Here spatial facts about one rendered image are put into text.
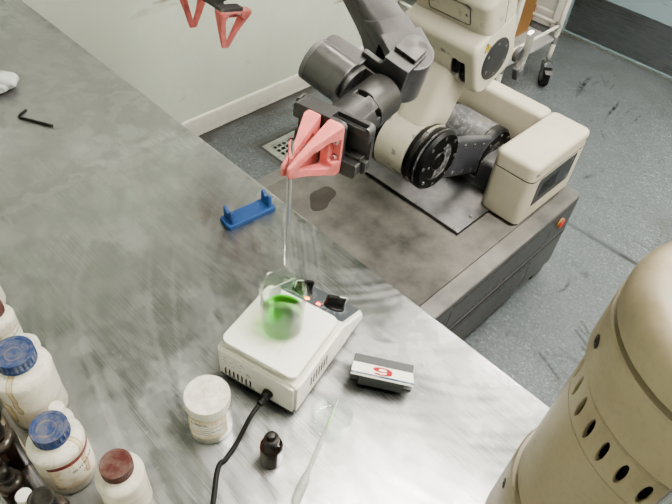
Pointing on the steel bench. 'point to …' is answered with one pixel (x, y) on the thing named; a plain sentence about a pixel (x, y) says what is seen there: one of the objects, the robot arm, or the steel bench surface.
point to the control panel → (329, 309)
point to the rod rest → (247, 212)
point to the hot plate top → (319, 325)
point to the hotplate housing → (279, 388)
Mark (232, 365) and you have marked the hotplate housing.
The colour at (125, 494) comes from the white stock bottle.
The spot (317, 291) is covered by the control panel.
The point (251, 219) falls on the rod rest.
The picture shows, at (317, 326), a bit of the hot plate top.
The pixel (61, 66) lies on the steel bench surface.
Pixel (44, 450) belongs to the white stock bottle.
